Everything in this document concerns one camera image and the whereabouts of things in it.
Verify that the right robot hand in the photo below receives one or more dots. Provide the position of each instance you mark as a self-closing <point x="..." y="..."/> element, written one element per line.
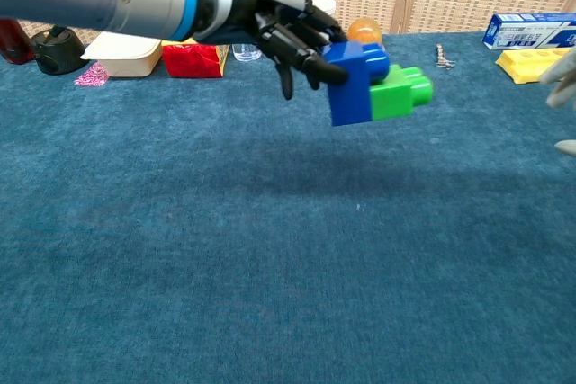
<point x="564" y="83"/>

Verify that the blue toy brick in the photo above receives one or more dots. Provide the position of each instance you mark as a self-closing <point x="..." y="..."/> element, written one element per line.
<point x="348" y="96"/>

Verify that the green toy brick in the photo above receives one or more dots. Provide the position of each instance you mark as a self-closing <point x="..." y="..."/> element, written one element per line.
<point x="391" y="100"/>

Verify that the yellow plastic tray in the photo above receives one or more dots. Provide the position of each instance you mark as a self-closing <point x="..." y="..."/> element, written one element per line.
<point x="526" y="67"/>

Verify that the clear water bottle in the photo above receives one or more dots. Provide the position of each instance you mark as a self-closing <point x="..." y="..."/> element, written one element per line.
<point x="246" y="53"/>

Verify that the blue white toothpaste box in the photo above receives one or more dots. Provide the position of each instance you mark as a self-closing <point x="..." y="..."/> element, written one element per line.
<point x="531" y="31"/>

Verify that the white paper cup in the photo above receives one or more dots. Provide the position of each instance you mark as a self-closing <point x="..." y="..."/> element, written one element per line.
<point x="326" y="5"/>

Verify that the yellow red snack bag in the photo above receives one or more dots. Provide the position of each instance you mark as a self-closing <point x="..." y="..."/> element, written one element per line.
<point x="191" y="62"/>

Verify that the orange jelly cup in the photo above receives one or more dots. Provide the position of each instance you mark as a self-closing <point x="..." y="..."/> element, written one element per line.
<point x="364" y="29"/>

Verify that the small metal clip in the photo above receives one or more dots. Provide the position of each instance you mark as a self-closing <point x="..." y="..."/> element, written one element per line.
<point x="443" y="60"/>

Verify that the beige lidded lunch box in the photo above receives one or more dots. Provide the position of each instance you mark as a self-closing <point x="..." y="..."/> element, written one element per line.
<point x="126" y="56"/>

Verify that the pink patterned packet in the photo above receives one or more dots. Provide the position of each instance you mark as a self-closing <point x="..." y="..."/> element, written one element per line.
<point x="92" y="76"/>

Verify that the black pot with pestle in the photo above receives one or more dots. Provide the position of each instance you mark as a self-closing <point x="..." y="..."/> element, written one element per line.
<point x="58" y="56"/>

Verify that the cola bottle red cap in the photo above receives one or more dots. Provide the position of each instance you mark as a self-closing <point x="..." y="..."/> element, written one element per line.
<point x="13" y="42"/>

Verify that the teal table cloth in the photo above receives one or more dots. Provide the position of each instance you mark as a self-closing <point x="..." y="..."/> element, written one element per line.
<point x="270" y="244"/>

